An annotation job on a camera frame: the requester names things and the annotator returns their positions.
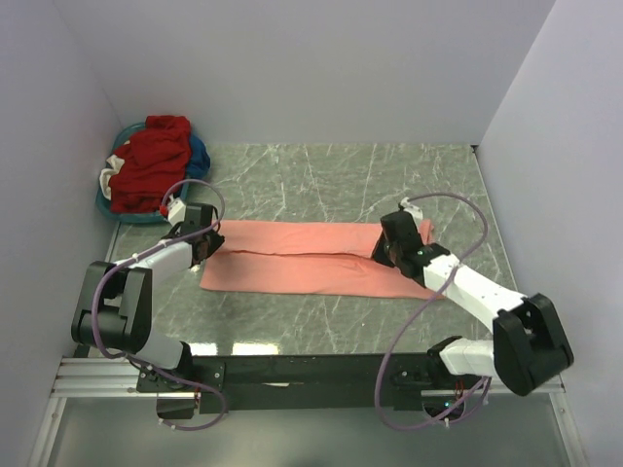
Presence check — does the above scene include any pink t shirt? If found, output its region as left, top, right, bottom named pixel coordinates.
left=200, top=220, right=432, bottom=300

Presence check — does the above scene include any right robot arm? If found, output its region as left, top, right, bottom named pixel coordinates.
left=373, top=210, right=574, bottom=396

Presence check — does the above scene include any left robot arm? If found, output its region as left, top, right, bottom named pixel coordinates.
left=71, top=203, right=225, bottom=379

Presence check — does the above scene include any blue t shirt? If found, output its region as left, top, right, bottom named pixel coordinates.
left=186, top=133, right=211, bottom=179

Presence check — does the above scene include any red t shirt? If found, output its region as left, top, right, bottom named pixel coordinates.
left=109, top=116, right=192, bottom=214

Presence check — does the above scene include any white t shirt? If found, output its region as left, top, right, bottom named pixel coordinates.
left=99, top=155, right=125, bottom=200

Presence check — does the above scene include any black base beam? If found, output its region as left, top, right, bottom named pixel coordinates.
left=134, top=353, right=486, bottom=420

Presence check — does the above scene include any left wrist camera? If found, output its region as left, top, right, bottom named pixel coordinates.
left=159, top=198, right=186, bottom=226

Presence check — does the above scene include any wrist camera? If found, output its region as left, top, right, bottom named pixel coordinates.
left=398, top=198, right=423, bottom=226
left=159, top=198, right=186, bottom=226

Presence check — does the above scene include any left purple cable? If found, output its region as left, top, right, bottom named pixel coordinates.
left=92, top=178, right=230, bottom=433

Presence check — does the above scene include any purple cable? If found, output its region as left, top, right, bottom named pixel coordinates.
left=374, top=193, right=492, bottom=432
left=92, top=178, right=230, bottom=433

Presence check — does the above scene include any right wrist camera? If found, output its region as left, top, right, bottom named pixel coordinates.
left=398, top=198, right=423, bottom=226

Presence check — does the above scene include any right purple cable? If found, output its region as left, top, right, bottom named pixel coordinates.
left=374, top=193, right=492, bottom=432

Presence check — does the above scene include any aluminium rail frame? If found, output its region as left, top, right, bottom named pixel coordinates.
left=48, top=228, right=566, bottom=400

